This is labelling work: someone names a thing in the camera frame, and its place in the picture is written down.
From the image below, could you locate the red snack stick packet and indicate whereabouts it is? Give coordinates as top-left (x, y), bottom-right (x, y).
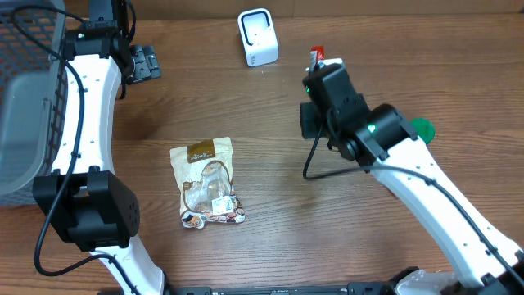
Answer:
top-left (306, 46), bottom-right (344, 73)

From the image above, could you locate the grey mesh plastic basket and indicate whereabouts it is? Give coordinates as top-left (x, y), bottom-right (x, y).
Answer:
top-left (1, 1), bottom-right (67, 206)

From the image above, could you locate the beige brown snack bag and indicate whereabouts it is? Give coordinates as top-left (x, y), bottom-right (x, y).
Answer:
top-left (169, 137), bottom-right (246, 229)

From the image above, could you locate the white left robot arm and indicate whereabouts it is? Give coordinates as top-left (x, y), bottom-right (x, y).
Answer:
top-left (32, 20), bottom-right (169, 294)

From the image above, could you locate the green lid Knorr jar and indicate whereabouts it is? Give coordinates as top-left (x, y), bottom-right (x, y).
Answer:
top-left (410, 118), bottom-right (436, 144)

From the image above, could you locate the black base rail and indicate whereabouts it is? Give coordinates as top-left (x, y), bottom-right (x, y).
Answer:
top-left (164, 282), bottom-right (395, 295)

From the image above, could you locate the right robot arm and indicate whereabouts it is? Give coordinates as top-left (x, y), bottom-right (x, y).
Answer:
top-left (300, 95), bottom-right (523, 294)

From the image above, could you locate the white barcode scanner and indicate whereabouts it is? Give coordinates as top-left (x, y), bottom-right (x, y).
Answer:
top-left (237, 7), bottom-right (279, 67)

